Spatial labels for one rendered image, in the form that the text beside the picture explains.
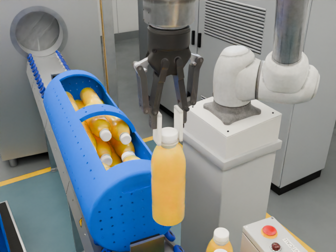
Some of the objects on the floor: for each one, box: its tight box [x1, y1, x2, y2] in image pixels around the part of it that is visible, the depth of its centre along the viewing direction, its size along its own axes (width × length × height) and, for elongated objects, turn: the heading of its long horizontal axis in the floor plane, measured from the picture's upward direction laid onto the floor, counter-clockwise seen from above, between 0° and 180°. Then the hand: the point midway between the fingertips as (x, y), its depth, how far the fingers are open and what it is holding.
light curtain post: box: [100, 0, 119, 109], centre depth 247 cm, size 6×6×170 cm
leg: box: [43, 123, 58, 172], centre depth 302 cm, size 6×6×63 cm
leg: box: [67, 197, 85, 252], centre depth 223 cm, size 6×6×63 cm
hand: (168, 125), depth 76 cm, fingers closed on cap, 4 cm apart
